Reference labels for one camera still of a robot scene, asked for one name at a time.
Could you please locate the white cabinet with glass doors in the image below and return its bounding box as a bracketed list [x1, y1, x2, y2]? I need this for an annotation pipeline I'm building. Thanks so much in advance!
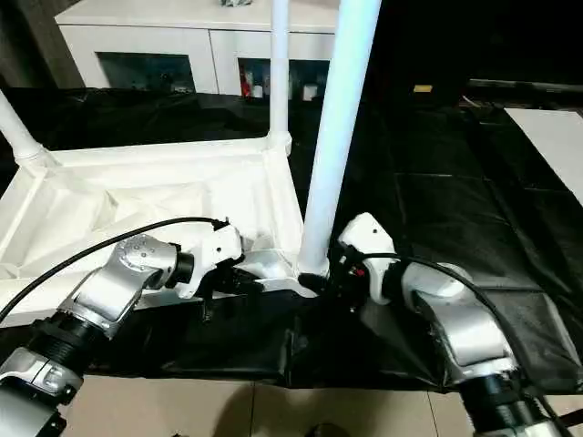
[54, 0, 347, 104]

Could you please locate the black camera cable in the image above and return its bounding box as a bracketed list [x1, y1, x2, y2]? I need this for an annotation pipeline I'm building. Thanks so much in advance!
[0, 217, 231, 322]
[350, 254, 561, 437]

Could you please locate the black plastic mat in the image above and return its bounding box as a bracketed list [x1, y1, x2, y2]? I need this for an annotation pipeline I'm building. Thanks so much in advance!
[0, 84, 583, 395]

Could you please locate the black left camera cable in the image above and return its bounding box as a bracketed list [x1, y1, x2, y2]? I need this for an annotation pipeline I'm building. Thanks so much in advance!
[0, 217, 231, 322]

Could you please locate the white plastic table leg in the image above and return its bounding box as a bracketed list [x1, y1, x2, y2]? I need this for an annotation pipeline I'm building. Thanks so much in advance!
[0, 88, 60, 169]
[267, 0, 293, 147]
[298, 0, 384, 281]

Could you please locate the black right camera cable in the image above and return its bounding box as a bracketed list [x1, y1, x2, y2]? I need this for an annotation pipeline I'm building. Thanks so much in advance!
[350, 254, 561, 437]

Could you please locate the white flat board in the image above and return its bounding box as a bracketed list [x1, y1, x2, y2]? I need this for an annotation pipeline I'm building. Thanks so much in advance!
[503, 107, 583, 201]

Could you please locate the black horizontal bar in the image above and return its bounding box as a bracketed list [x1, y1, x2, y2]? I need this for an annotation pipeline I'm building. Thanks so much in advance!
[468, 78, 583, 91]

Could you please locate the white plastic table top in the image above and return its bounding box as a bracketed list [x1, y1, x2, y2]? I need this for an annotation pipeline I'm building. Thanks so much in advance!
[0, 130, 332, 329]

